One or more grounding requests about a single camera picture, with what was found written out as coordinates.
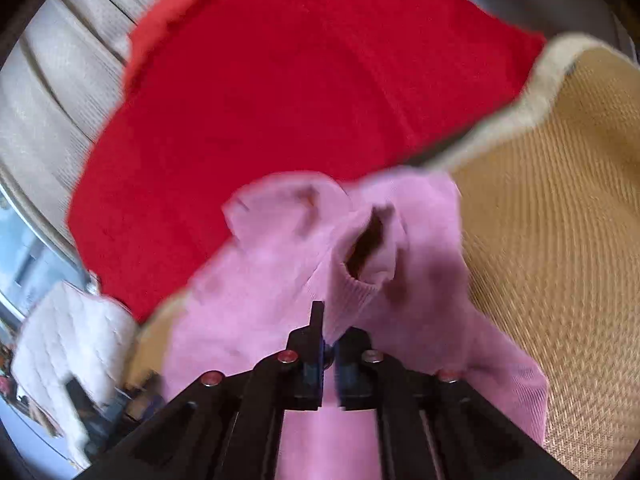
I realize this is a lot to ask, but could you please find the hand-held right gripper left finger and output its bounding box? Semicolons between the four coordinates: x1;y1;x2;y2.
75;301;326;480

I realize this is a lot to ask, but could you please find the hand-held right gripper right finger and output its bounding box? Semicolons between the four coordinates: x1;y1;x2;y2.
335;326;571;480

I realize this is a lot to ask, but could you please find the pink corduroy shirt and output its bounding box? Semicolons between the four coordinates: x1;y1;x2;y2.
162;169;551;480

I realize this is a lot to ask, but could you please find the woven straw bed mat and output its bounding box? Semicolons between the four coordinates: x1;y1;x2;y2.
125;31;640;480

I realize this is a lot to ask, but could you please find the white quilted cushion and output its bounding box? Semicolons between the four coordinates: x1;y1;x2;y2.
10;280;142;467

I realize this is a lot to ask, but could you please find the red blanket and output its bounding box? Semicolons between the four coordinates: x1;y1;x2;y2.
66;0;549;324

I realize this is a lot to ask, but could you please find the window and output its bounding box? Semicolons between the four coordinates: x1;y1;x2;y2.
0;195;88;323

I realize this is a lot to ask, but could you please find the beige curtain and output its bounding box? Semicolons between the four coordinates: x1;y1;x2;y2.
0;0;251;281

